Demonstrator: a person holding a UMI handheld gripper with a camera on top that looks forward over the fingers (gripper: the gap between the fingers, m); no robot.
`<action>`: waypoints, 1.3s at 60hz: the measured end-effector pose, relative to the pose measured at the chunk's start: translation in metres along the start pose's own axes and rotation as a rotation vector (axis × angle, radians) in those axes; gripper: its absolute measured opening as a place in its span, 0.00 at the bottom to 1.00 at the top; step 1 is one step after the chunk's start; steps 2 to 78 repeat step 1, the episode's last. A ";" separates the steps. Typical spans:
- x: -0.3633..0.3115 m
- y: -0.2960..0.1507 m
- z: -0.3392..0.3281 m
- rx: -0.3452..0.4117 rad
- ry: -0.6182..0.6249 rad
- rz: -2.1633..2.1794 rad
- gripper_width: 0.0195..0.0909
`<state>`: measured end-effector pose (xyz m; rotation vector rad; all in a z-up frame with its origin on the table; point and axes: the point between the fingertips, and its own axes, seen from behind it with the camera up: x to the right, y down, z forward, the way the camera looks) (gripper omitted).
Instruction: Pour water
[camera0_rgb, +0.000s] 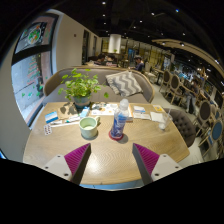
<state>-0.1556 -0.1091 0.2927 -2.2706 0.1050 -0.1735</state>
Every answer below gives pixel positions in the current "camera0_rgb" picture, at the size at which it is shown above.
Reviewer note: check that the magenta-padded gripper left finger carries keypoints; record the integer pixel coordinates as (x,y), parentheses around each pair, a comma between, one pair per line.
(76,159)

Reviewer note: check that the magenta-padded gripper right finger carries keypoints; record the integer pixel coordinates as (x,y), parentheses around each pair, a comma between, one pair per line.
(149,159)

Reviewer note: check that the clear blue-labelled drink bottle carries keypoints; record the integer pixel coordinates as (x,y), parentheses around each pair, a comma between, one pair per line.
(118,125)

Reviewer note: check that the pale green mug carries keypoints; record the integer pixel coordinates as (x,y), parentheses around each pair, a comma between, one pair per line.
(87,132)

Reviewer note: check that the clear plastic cup with straw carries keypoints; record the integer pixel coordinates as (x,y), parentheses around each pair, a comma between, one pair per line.
(164,124)

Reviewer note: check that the white tube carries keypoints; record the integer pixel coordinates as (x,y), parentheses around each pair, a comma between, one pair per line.
(65,122)

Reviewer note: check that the pill blister pack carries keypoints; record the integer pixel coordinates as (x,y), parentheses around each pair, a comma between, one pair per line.
(47,129)

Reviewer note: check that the flat round red coaster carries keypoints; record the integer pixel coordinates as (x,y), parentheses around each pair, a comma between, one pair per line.
(111,137)

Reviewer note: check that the white paper napkin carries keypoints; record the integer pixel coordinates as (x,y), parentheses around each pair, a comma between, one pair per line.
(156,116)

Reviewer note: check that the white blue paper leaflets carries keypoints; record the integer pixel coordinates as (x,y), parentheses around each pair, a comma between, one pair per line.
(140,113)

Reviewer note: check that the dark grey tufted armchair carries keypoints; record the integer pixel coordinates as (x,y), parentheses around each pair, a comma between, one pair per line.
(183,126)

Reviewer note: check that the light blue carton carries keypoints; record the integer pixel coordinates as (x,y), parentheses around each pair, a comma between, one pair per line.
(85,111)

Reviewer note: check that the small blue white box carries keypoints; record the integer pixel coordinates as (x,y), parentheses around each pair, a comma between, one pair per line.
(51,117)

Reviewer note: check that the brown kraft notebook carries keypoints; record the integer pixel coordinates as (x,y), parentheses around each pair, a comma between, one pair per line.
(66,110)

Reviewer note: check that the yellow card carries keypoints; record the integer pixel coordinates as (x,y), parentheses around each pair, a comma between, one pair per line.
(158,108)

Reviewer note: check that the open white magazine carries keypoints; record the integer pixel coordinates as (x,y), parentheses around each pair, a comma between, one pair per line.
(103,110)

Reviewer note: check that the green potted plant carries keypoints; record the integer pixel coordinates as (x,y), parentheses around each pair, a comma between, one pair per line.
(80,85)

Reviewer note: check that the person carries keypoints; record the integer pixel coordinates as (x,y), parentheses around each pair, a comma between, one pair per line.
(192,96)
(100,60)
(111,61)
(139,64)

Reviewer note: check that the grey white chevron pillow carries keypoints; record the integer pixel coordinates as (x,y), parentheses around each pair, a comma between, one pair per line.
(124,83)

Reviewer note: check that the group of wooden dining chairs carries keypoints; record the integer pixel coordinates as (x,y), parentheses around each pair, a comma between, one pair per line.
(175,83)

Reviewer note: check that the grey curved sofa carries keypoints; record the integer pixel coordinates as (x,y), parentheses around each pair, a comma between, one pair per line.
(100,75)

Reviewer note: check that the window with food poster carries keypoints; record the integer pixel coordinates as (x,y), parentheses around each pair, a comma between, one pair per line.
(33,76)

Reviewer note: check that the white round pillar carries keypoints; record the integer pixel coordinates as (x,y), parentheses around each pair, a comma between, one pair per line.
(114,43)

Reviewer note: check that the group of ceiling spotlights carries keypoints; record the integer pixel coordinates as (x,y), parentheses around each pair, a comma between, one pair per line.
(152,14)

